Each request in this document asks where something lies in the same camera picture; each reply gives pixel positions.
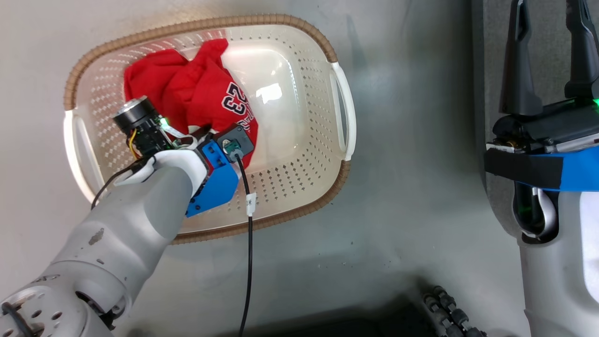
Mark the black roller wheel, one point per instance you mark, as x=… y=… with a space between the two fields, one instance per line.
x=444 y=310

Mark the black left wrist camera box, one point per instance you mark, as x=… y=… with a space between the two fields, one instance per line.
x=234 y=137

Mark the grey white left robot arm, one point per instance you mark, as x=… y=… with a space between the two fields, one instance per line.
x=117 y=234

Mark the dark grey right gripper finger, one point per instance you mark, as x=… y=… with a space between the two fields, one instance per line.
x=518 y=70
x=584 y=51

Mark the red basketball jersey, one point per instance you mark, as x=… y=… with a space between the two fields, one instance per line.
x=196 y=89

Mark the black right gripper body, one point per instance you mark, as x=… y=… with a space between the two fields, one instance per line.
x=547 y=128

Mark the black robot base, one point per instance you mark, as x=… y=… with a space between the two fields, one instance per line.
x=374 y=320

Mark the cream perforated laundry basket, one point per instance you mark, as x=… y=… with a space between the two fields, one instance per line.
x=290 y=93

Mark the blue wrist camera bracket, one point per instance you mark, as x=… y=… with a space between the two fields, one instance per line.
x=580 y=173
x=217 y=182

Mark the blue right wrist camera bracket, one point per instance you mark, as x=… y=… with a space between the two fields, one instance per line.
x=580 y=173

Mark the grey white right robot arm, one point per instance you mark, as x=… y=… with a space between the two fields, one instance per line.
x=557 y=281

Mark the blue left wrist camera bracket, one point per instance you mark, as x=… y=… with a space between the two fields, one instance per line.
x=217 y=182

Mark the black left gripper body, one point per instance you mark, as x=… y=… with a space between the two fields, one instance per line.
x=140 y=126

